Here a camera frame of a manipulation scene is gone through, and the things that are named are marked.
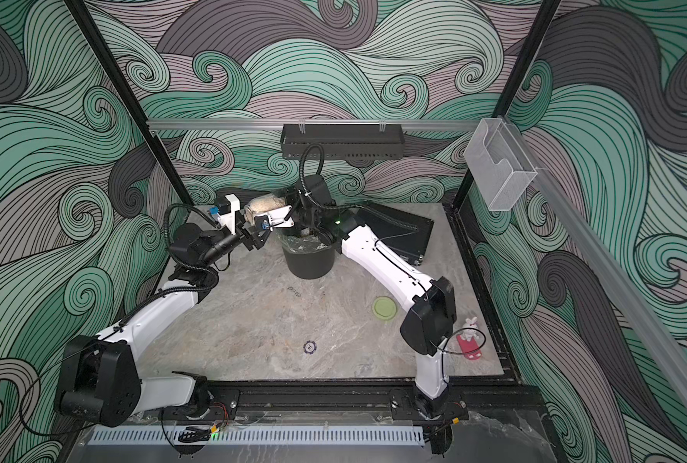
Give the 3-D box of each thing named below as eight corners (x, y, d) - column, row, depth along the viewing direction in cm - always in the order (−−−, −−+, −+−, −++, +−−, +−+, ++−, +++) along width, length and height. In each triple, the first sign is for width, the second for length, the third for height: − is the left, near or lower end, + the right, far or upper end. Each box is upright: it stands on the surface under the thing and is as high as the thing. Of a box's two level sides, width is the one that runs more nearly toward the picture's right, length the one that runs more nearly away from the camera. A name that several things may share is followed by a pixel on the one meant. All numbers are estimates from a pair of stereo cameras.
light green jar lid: (373, 319, 91) (374, 317, 89) (371, 298, 95) (372, 295, 94) (398, 319, 91) (399, 317, 89) (395, 298, 95) (396, 295, 94)
